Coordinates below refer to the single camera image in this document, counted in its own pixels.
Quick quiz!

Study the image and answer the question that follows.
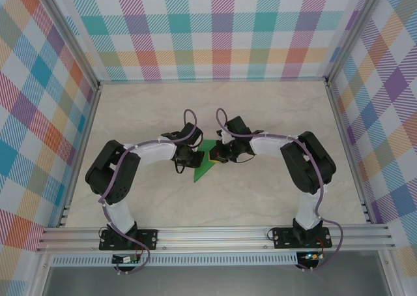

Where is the aluminium table side rail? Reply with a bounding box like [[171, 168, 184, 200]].
[[325, 80, 374, 225], [57, 83, 102, 228]]

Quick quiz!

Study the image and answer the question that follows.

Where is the aluminium frame post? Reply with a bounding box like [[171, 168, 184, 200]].
[[38, 0, 101, 91], [324, 0, 384, 88]]

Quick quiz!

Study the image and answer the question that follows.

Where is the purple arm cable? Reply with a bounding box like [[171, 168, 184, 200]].
[[215, 108, 345, 273], [97, 109, 200, 275]]

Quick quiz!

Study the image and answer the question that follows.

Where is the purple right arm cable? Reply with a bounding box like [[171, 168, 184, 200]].
[[215, 108, 345, 273]]

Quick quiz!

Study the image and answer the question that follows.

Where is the green square paper sheet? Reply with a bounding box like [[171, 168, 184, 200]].
[[192, 140, 218, 183]]

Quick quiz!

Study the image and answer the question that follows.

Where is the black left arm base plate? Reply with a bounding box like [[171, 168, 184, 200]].
[[98, 229, 160, 251]]

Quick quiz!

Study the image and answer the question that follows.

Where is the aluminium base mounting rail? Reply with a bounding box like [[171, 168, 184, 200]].
[[36, 223, 397, 254]]

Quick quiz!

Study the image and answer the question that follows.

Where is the grey metal shelf panel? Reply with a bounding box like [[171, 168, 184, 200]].
[[42, 265, 392, 296]]

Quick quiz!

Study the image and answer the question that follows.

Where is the thin aluminium wall rail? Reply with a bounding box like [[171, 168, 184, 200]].
[[96, 77, 330, 84]]

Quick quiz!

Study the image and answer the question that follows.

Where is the perforated metal cable tray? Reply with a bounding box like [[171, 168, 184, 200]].
[[50, 255, 299, 267]]

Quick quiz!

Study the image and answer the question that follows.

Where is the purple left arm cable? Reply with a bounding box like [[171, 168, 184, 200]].
[[97, 109, 200, 275]]

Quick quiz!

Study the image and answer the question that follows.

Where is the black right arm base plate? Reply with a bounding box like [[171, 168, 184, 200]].
[[272, 226, 332, 250]]

